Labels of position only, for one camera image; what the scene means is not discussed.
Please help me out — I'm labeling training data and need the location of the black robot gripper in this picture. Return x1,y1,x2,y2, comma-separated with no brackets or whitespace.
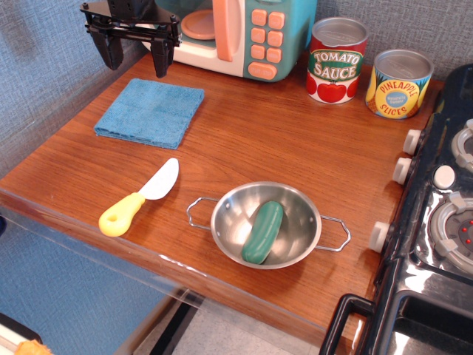
80,1,181,78

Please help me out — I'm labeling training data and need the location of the yellow handled toy knife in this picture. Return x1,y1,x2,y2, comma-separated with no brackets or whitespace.
98,158,180,237

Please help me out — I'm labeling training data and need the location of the blue folded cloth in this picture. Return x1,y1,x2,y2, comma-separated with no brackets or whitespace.
94,78,205,150

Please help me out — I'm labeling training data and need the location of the pink microwave turntable plate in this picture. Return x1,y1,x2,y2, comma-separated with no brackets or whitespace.
181,9,215,41

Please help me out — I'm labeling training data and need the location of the teal toy microwave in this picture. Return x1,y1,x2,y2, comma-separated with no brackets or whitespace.
158,1,317,82

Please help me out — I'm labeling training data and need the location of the tomato sauce can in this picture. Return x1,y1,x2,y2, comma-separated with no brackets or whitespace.
306,17,368,104

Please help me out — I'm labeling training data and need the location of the green toy cucumber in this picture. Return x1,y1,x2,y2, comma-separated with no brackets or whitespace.
242,201,284,265

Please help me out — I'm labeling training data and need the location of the pineapple slices can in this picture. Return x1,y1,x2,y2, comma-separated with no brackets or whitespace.
365,49,434,120

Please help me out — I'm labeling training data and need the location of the white stove knob top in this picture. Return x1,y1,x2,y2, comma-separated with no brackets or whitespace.
403,129,422,156

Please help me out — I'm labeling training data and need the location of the white stove knob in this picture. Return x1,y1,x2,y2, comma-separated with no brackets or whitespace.
392,158,412,185
403,129,422,156
369,221,390,254

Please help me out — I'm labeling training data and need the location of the white stove knob middle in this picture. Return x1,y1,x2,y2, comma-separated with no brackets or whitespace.
392,158,412,185

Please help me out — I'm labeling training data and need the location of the white stove knob bottom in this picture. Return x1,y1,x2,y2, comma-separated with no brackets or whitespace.
369,221,390,254

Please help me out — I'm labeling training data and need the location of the orange object at corner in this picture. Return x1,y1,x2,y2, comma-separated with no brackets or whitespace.
14,339,52,355

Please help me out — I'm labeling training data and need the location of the black toy stove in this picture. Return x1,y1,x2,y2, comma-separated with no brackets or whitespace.
353,64,472,354

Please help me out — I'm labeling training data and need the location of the silver metal bowl with handles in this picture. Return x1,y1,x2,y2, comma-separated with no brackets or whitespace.
186,181,352,270

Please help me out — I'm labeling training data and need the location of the black oven door handle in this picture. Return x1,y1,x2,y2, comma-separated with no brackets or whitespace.
319,294,374,355

